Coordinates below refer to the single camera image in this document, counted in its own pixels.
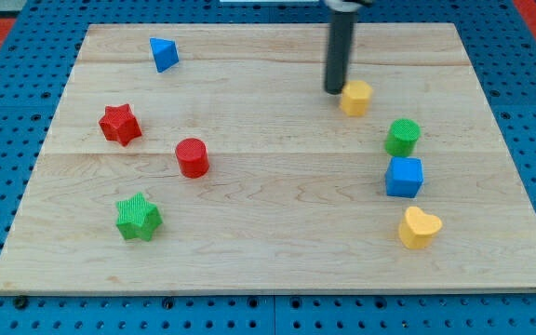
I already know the red star block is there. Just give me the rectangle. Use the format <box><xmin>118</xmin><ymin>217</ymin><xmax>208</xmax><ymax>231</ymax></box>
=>
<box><xmin>99</xmin><ymin>103</ymin><xmax>141</xmax><ymax>146</ymax></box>

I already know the red cylinder block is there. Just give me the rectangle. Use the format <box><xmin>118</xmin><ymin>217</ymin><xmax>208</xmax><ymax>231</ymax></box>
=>
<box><xmin>175</xmin><ymin>138</ymin><xmax>209</xmax><ymax>179</ymax></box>

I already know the yellow hexagon block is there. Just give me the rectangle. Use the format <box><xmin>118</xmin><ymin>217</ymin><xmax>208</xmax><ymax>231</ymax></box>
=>
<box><xmin>339</xmin><ymin>80</ymin><xmax>374</xmax><ymax>116</ymax></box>

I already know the light wooden board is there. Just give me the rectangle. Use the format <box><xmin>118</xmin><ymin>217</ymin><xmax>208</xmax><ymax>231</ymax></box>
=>
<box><xmin>0</xmin><ymin>23</ymin><xmax>536</xmax><ymax>296</ymax></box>

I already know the green star block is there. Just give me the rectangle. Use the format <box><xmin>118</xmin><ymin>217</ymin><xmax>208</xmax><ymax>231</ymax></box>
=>
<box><xmin>115</xmin><ymin>193</ymin><xmax>163</xmax><ymax>242</ymax></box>

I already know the blue triangle block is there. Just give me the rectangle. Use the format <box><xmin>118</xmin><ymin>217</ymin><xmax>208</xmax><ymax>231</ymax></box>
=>
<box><xmin>150</xmin><ymin>37</ymin><xmax>180</xmax><ymax>73</ymax></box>

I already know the green cylinder block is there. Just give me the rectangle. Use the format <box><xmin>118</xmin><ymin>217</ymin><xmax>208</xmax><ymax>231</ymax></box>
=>
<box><xmin>384</xmin><ymin>118</ymin><xmax>421</xmax><ymax>157</ymax></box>

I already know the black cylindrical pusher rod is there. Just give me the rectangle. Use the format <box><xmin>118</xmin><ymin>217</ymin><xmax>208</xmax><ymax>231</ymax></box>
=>
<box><xmin>324</xmin><ymin>0</ymin><xmax>360</xmax><ymax>95</ymax></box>

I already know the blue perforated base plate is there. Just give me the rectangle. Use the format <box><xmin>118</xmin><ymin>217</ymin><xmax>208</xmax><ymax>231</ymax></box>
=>
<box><xmin>0</xmin><ymin>0</ymin><xmax>536</xmax><ymax>334</ymax></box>

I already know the yellow heart block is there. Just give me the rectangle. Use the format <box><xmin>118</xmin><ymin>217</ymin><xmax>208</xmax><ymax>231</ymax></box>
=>
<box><xmin>398</xmin><ymin>207</ymin><xmax>443</xmax><ymax>249</ymax></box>

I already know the blue cube block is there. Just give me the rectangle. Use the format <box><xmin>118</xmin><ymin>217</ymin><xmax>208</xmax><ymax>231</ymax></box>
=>
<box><xmin>384</xmin><ymin>157</ymin><xmax>423</xmax><ymax>198</ymax></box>

